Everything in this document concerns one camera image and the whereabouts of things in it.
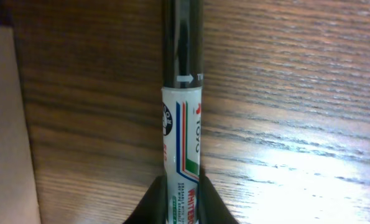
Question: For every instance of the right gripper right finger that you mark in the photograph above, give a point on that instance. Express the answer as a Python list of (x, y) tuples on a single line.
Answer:
[(211, 209)]

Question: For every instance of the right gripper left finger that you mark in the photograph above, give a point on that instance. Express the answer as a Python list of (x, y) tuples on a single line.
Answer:
[(152, 207)]

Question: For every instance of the black whiteboard marker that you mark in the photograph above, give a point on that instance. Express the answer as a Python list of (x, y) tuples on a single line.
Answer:
[(181, 97)]

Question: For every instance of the open cardboard box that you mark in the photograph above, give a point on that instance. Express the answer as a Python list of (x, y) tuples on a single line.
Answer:
[(18, 195)]

